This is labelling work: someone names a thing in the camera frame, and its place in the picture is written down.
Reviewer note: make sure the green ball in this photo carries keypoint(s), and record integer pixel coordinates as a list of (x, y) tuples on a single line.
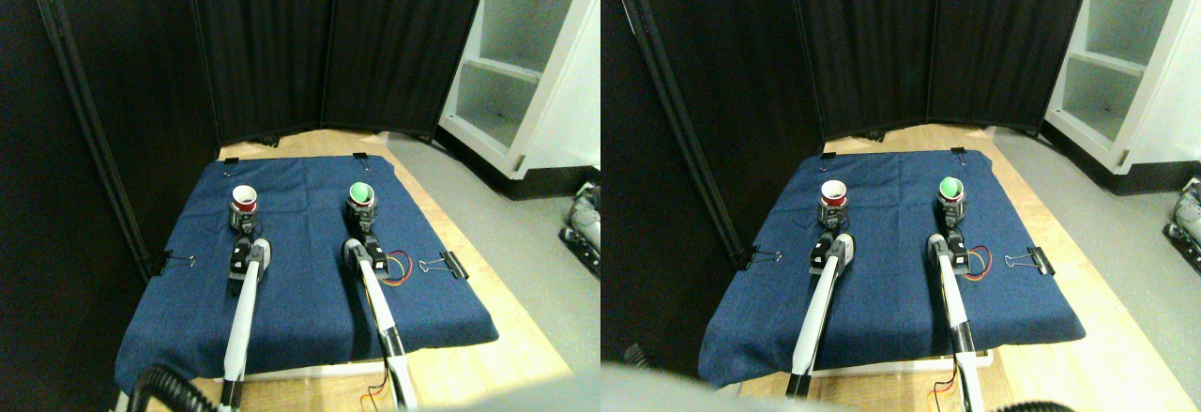
[(950, 187), (362, 192)]

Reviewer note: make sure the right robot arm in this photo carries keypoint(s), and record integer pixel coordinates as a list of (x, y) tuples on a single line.
[(952, 299), (375, 304)]

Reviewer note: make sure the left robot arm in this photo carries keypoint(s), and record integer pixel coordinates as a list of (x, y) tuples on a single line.
[(826, 309), (246, 318)]

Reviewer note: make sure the dark blue cloth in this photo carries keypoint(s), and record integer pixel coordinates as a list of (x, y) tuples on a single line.
[(891, 323), (310, 313)]

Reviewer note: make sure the white board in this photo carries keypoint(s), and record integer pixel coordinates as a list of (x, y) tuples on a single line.
[(891, 367)]

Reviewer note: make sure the black curtain stand pole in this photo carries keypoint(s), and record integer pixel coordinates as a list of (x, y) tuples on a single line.
[(91, 121), (680, 112)]

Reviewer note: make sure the grey and black machine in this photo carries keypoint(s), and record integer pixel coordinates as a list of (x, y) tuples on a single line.
[(1187, 215), (586, 220)]

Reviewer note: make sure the white shelf unit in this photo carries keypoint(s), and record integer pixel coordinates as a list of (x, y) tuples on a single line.
[(563, 74), (1163, 74)]

